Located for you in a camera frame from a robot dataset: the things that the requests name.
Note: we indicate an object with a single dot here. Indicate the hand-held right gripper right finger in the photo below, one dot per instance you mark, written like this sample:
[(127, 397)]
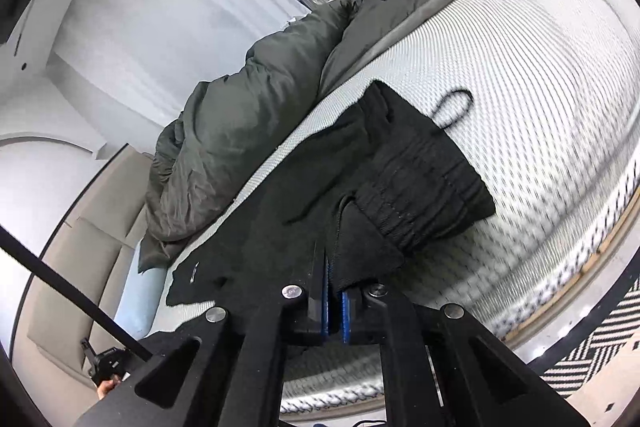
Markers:
[(346, 317)]

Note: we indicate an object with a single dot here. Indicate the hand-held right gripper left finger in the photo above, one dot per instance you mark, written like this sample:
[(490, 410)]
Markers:
[(325, 312)]

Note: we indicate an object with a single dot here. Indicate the black pants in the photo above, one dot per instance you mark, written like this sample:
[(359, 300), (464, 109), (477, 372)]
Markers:
[(300, 187)]

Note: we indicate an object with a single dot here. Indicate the person's left hand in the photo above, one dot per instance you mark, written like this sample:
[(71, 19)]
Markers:
[(106, 390)]

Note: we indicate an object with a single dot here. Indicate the light blue pillow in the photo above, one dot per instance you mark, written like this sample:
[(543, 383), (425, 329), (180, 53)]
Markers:
[(135, 292)]

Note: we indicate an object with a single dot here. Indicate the beige padded headboard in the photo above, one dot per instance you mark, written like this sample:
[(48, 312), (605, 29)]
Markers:
[(85, 257)]

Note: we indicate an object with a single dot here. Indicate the olive green duvet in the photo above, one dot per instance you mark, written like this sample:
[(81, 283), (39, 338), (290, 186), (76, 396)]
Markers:
[(240, 117)]

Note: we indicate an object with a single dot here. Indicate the black white patterned rug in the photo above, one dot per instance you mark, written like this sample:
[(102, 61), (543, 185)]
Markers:
[(595, 352)]

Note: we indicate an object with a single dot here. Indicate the grey bed sheet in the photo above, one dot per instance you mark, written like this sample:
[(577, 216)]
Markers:
[(370, 42)]

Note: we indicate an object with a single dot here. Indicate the white honeycomb mattress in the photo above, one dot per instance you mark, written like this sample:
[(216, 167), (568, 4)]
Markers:
[(525, 107)]

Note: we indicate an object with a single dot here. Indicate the wooden bed frame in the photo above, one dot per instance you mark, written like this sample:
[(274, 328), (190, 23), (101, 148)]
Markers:
[(600, 252)]

